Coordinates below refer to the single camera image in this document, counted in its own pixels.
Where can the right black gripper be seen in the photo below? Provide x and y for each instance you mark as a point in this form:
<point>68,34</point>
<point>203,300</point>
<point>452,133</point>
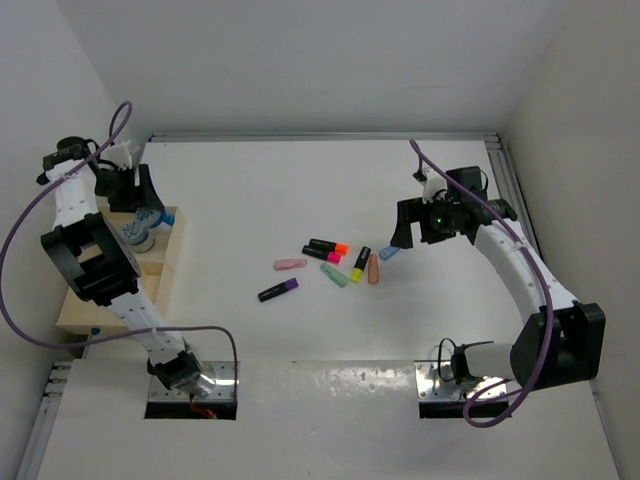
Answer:
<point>415,210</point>

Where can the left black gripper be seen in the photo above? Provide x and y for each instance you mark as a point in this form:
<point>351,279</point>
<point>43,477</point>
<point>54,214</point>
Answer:
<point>135,197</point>

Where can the blue lidded jar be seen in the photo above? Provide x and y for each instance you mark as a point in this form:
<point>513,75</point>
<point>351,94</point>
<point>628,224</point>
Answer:
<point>137,237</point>
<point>156,221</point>

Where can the purple capped black highlighter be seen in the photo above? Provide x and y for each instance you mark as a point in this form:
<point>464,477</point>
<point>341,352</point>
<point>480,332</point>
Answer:
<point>278,290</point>

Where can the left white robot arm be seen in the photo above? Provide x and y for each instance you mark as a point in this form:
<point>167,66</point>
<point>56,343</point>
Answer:
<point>98,265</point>

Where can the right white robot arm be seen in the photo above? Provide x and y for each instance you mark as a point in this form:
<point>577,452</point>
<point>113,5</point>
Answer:
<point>561,340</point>

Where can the pastel blue correction tape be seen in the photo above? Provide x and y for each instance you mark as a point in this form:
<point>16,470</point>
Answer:
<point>388,252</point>

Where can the wooden divided tray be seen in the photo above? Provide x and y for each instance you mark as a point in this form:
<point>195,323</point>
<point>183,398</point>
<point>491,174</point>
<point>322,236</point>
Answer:
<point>158,267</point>

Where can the yellow capped black highlighter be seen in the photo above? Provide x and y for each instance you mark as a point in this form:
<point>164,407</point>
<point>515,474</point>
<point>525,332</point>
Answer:
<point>360,264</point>

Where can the orange capped black highlighter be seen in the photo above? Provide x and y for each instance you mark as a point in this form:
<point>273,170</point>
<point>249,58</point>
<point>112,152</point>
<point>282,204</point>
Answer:
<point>341,249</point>

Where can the pink capped black highlighter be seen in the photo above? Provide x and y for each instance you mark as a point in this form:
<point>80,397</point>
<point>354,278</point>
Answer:
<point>321,254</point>

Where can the pastel green correction tape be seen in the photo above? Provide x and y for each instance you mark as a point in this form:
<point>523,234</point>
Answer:
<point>334,275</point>

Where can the pastel pink correction tape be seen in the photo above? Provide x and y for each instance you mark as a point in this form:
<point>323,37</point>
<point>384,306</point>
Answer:
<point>289,264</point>

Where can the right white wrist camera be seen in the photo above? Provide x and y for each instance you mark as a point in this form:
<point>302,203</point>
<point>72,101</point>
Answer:
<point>433,184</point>

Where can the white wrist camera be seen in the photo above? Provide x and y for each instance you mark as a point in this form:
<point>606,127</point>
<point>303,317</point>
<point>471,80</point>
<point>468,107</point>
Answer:
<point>433,184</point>
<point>122,154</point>

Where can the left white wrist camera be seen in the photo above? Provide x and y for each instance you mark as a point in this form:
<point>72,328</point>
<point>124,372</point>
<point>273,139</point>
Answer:
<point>122,154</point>

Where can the aluminium frame rail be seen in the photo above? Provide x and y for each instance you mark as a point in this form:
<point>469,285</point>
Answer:
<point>505,177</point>

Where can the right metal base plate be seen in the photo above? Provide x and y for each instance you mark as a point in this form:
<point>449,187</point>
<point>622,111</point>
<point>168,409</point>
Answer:
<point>432,388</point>

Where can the metal base plate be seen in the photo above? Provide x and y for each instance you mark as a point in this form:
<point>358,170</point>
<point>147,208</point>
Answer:
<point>217,386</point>
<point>432,388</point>

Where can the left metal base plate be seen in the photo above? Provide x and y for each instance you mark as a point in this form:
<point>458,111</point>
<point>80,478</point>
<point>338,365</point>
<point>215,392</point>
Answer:
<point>217,386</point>

